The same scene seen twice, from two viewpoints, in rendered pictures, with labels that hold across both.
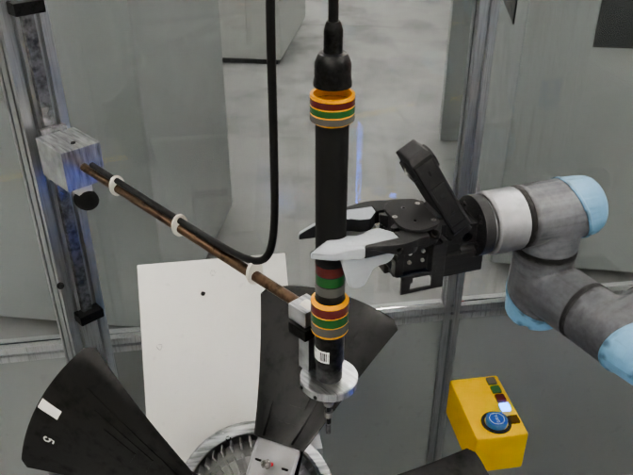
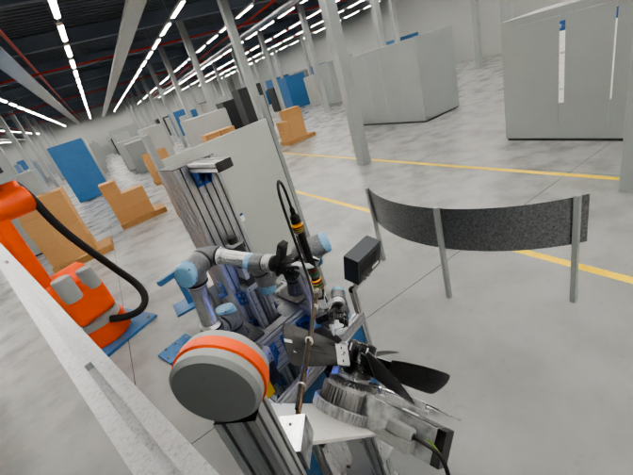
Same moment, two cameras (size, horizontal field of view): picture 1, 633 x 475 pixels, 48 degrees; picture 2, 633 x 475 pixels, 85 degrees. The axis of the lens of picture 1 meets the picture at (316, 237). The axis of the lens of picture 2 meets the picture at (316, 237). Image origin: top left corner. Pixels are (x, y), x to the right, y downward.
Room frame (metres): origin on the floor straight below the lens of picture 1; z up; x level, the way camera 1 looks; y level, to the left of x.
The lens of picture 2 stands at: (1.23, 0.98, 2.28)
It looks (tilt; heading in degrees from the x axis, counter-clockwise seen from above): 25 degrees down; 238
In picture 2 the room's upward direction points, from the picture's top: 18 degrees counter-clockwise
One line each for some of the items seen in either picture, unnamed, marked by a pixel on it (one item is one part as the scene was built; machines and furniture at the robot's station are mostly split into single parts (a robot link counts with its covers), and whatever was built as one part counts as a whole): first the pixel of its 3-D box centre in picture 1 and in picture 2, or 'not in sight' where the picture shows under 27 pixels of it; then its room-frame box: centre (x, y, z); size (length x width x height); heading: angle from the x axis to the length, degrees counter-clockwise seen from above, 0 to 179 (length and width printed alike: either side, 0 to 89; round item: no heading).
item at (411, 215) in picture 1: (432, 237); (286, 266); (0.69, -0.13, 1.63); 0.12 x 0.08 x 0.09; 109
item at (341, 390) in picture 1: (323, 347); (320, 296); (0.66, -0.01, 1.50); 0.09 x 0.07 x 0.10; 44
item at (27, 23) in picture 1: (61, 179); not in sight; (1.14, 0.45, 1.48); 0.05 x 0.03 x 0.62; 134
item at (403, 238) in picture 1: (396, 238); not in sight; (0.65, -0.08, 1.65); 0.09 x 0.05 x 0.02; 118
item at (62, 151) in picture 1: (69, 157); (293, 444); (1.10, 0.42, 1.54); 0.10 x 0.07 x 0.08; 44
